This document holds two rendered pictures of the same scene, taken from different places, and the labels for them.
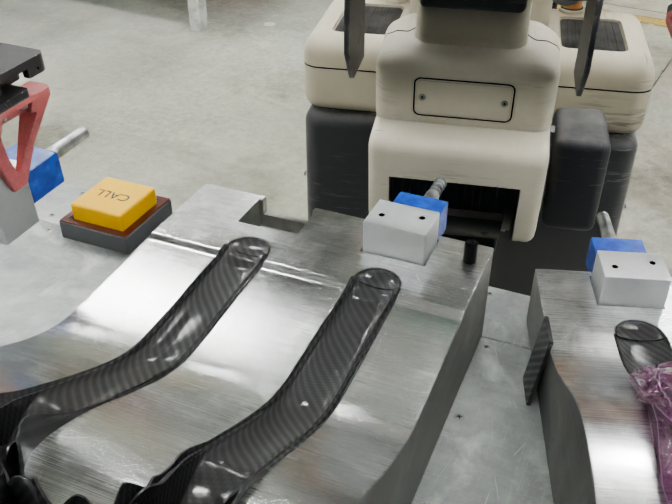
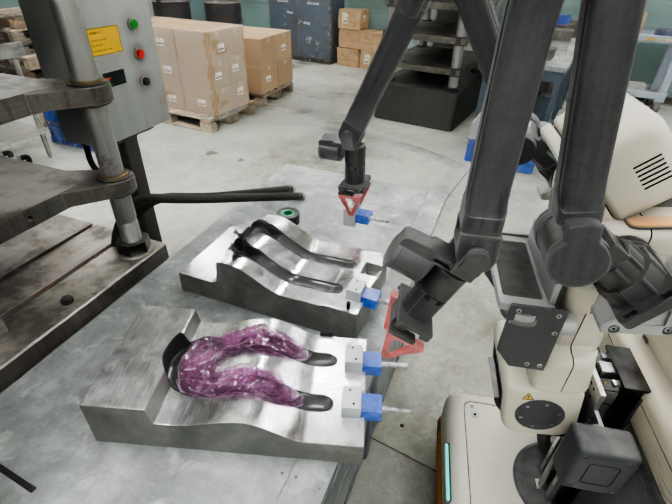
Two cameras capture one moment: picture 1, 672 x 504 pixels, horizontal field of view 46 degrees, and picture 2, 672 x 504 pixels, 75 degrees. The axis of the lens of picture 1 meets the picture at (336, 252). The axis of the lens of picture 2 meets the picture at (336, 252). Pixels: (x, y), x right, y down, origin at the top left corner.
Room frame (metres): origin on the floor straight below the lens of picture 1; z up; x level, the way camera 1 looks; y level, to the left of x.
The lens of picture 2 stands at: (0.43, -0.85, 1.57)
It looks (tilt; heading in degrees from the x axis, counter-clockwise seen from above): 35 degrees down; 88
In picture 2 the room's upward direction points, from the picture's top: 2 degrees clockwise
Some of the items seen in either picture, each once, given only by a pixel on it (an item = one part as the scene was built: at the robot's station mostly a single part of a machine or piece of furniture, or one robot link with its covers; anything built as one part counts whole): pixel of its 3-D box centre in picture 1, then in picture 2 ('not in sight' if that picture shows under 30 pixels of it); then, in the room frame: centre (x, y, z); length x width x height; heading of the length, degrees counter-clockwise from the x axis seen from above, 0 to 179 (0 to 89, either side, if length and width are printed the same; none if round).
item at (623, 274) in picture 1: (615, 257); (376, 363); (0.54, -0.24, 0.86); 0.13 x 0.05 x 0.05; 174
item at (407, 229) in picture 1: (419, 215); (374, 299); (0.56, -0.07, 0.89); 0.13 x 0.05 x 0.05; 157
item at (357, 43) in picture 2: not in sight; (364, 38); (1.11, 6.89, 0.42); 0.86 x 0.33 x 0.83; 149
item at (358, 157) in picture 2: not in sight; (353, 153); (0.51, 0.27, 1.12); 0.07 x 0.06 x 0.07; 156
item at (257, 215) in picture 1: (279, 233); (370, 275); (0.56, 0.05, 0.87); 0.05 x 0.05 x 0.04; 67
